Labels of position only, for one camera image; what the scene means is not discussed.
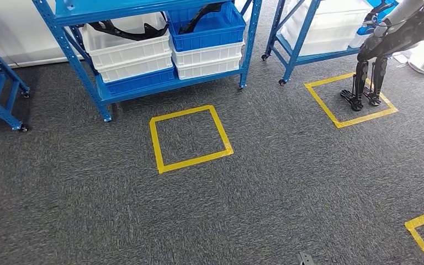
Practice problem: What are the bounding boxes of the black curved plastic part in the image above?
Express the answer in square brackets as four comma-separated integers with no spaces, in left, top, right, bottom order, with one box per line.
[87,12,169,41]
[178,2,229,35]

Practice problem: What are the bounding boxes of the blue metal shelf cart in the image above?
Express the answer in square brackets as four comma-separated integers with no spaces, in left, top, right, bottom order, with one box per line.
[0,32,30,133]
[31,0,264,123]
[261,0,399,87]

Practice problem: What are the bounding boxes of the yellow floor tape square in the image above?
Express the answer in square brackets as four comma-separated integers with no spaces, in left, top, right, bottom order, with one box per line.
[149,105,235,175]

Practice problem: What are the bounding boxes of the white plastic crate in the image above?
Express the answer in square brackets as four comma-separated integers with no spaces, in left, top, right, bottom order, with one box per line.
[175,55,243,81]
[169,41,245,67]
[80,13,171,68]
[97,52,174,84]

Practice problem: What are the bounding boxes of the silver black humanoid robot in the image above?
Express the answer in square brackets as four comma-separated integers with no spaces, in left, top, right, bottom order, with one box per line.
[340,0,424,112]

